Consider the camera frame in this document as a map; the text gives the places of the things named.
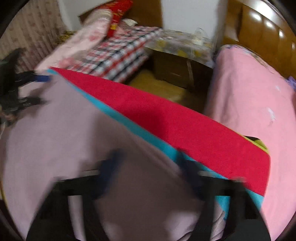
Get pink bed cover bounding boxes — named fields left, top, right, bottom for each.
left=205, top=45, right=295, bottom=240

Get floral curtain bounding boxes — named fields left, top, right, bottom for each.
left=1, top=1, right=66, bottom=72

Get red embroidered pillow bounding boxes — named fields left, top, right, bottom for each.
left=97, top=0, right=133, bottom=38

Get brown padded headboard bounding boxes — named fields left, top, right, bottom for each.
left=221, top=1, right=295, bottom=77

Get dark wooden small headboard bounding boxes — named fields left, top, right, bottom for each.
left=78, top=0, right=164, bottom=28

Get rainbow striped blanket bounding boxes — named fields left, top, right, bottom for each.
left=49, top=68, right=270, bottom=208

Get plaid checkered bedsheet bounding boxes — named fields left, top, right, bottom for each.
left=66, top=26, right=162, bottom=83

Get dark wooden nightstand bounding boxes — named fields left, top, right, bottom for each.
left=151, top=50, right=213, bottom=92

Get lilac fleece pants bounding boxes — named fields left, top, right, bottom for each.
left=1, top=75, right=203, bottom=240

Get pink floral folded quilt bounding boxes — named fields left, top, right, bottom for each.
left=35, top=9, right=113, bottom=73

